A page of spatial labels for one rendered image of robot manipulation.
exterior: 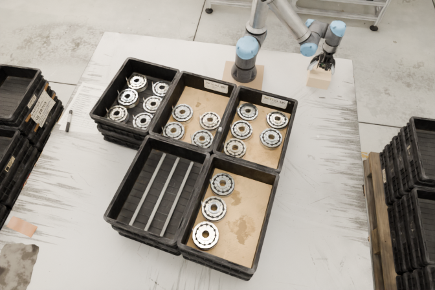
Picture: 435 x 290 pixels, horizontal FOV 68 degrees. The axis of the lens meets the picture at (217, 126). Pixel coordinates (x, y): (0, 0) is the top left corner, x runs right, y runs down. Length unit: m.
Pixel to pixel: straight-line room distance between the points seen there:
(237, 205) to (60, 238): 0.78
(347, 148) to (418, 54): 1.98
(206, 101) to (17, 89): 1.36
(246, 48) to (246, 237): 0.94
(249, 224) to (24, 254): 0.95
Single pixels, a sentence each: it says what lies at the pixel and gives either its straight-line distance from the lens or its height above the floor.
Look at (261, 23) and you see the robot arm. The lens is 1.78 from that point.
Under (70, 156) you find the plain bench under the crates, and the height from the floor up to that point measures 0.70.
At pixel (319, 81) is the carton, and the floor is 0.75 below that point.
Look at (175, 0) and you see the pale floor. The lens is 3.68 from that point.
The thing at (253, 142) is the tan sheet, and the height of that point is 0.83.
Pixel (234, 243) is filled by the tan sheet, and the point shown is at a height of 0.83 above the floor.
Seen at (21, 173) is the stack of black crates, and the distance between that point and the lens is 2.39.
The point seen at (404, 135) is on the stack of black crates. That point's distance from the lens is 2.23.
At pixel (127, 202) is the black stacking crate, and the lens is 1.43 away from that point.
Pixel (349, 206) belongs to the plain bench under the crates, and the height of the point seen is 0.70.
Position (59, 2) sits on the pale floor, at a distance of 3.99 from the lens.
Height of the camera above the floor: 2.13
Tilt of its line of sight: 57 degrees down
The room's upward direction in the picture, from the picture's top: straight up
